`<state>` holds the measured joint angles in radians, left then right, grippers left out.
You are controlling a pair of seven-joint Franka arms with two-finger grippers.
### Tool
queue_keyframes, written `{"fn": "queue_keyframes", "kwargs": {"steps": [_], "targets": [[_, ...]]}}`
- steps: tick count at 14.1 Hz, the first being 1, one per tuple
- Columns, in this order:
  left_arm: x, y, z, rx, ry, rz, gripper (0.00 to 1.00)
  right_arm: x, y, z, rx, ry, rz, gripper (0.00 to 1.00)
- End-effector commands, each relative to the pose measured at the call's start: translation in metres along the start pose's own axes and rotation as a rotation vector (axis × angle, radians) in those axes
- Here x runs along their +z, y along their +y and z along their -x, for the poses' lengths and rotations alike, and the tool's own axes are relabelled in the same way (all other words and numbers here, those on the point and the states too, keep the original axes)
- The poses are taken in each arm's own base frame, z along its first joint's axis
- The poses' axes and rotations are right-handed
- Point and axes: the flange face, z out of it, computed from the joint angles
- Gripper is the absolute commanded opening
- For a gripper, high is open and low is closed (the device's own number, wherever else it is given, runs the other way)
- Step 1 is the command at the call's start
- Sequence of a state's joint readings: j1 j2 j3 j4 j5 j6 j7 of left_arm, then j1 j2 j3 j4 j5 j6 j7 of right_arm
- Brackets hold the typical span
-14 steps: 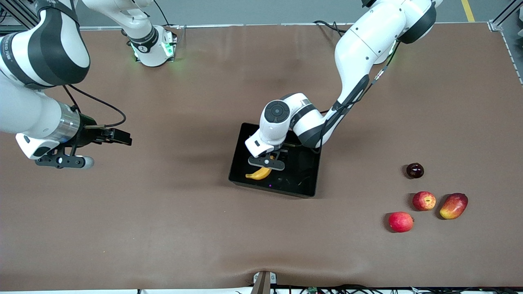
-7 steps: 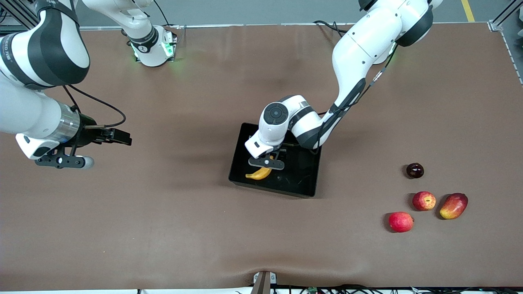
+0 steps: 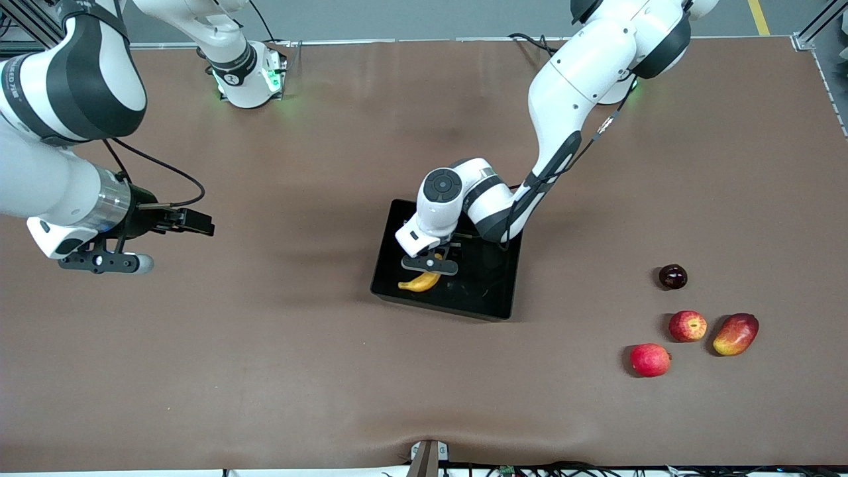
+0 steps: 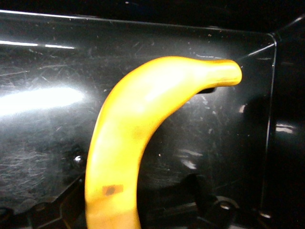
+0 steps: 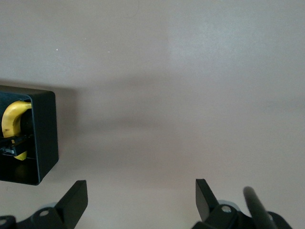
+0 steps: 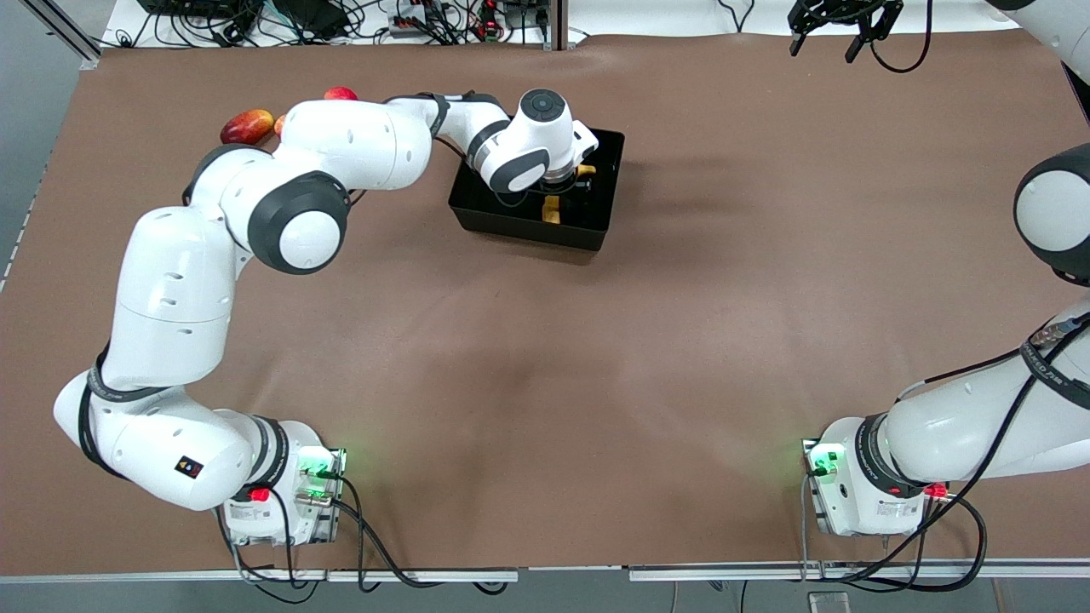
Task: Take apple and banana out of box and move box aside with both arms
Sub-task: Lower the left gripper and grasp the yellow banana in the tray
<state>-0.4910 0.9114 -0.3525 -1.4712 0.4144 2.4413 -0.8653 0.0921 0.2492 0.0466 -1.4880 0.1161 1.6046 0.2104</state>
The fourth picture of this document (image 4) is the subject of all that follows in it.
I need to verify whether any yellow banana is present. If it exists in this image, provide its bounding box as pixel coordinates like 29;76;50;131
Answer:
84;55;243;229

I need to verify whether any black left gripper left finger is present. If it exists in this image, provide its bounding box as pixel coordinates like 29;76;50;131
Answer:
26;177;86;229

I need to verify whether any black plastic tray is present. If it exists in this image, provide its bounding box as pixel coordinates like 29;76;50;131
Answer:
0;9;305;229

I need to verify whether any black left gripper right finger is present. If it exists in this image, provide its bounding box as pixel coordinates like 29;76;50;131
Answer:
140;174;239;229

